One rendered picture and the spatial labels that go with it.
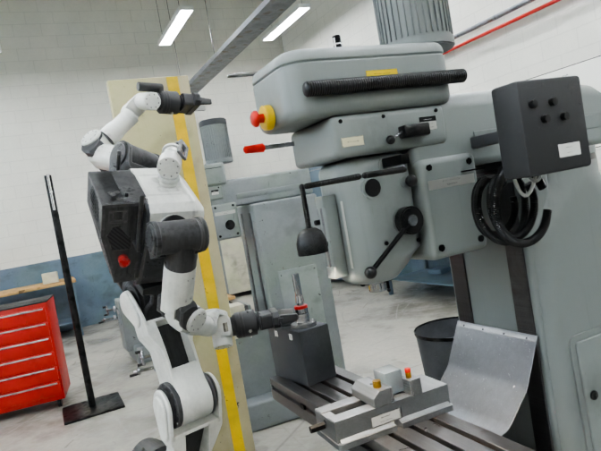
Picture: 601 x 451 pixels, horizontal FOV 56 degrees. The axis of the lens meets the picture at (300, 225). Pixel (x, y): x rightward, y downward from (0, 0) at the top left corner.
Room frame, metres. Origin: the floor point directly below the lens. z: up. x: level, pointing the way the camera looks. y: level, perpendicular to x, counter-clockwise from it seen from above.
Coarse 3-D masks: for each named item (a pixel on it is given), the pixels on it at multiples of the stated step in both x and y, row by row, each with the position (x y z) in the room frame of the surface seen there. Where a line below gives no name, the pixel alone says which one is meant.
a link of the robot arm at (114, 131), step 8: (120, 120) 2.09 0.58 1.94; (128, 120) 2.10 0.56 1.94; (104, 128) 2.07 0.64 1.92; (112, 128) 2.07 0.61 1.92; (120, 128) 2.08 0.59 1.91; (128, 128) 2.11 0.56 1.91; (104, 136) 2.03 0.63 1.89; (112, 136) 2.06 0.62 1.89; (120, 136) 2.09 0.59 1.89; (112, 144) 2.08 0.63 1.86
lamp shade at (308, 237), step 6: (306, 228) 1.31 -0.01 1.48; (312, 228) 1.30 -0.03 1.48; (300, 234) 1.30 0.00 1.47; (306, 234) 1.29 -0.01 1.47; (312, 234) 1.29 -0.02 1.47; (318, 234) 1.29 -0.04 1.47; (324, 234) 1.32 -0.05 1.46; (300, 240) 1.29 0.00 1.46; (306, 240) 1.29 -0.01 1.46; (312, 240) 1.28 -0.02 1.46; (318, 240) 1.29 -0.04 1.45; (324, 240) 1.30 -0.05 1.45; (300, 246) 1.29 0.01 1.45; (306, 246) 1.28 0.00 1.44; (312, 246) 1.28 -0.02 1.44; (318, 246) 1.28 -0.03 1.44; (324, 246) 1.29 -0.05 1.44; (300, 252) 1.29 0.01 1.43; (306, 252) 1.29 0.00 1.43; (312, 252) 1.28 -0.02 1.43; (318, 252) 1.28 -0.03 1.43; (324, 252) 1.29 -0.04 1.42
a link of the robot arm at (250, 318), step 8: (248, 312) 1.90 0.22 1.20; (264, 312) 1.92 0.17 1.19; (272, 312) 1.89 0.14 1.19; (248, 320) 1.87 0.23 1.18; (256, 320) 1.89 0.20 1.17; (264, 320) 1.88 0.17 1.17; (272, 320) 1.88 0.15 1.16; (248, 328) 1.87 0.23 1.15; (256, 328) 1.88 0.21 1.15; (264, 328) 1.88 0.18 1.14
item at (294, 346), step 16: (272, 336) 2.03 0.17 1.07; (288, 336) 1.93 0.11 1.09; (304, 336) 1.87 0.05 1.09; (320, 336) 1.91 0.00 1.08; (288, 352) 1.94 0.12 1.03; (304, 352) 1.87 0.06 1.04; (320, 352) 1.90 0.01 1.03; (288, 368) 1.96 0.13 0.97; (304, 368) 1.87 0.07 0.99; (320, 368) 1.89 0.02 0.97; (304, 384) 1.88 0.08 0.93
